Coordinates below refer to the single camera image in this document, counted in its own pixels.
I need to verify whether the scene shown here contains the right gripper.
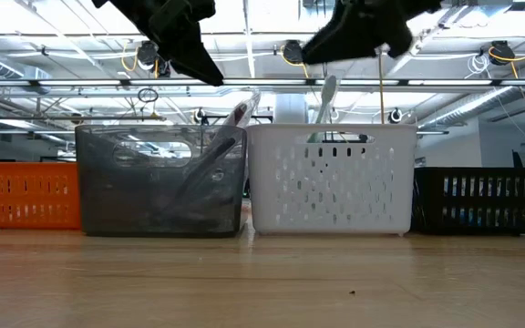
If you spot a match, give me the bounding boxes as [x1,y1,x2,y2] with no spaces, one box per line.
[302,0,444,66]

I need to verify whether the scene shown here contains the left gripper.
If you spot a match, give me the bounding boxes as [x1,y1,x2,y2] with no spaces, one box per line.
[91,0,225,87]

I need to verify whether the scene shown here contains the dark toothbrush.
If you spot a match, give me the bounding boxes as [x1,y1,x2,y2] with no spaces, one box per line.
[166,90,263,220]

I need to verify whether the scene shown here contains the long ceiling light strip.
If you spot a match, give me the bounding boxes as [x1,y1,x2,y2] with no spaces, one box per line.
[0,77,525,88]

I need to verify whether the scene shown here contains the white perforated plastic basket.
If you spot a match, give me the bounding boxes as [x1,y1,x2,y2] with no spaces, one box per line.
[245,123,417,237]

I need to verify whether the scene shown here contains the smoky grey translucent bin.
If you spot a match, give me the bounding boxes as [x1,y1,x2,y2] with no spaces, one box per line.
[74,125,248,238]

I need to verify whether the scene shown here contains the black slotted plastic basket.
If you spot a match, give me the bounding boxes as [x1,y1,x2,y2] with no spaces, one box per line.
[410,167,525,237]

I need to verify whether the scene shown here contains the orange slotted plastic basket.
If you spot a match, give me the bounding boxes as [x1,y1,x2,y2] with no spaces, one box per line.
[0,161,81,231]

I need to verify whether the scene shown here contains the black ceiling cable reel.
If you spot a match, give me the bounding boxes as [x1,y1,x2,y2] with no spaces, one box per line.
[282,39,305,66]
[489,39,515,65]
[135,40,160,69]

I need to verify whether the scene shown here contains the yellow hanging cable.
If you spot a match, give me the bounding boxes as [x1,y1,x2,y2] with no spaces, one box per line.
[374,47,386,125]

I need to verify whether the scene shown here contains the black coiled cable loop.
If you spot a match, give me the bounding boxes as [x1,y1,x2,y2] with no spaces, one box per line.
[137,87,160,105]

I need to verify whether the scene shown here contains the white coiled ceiling cable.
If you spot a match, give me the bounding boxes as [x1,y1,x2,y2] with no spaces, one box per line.
[466,53,490,79]

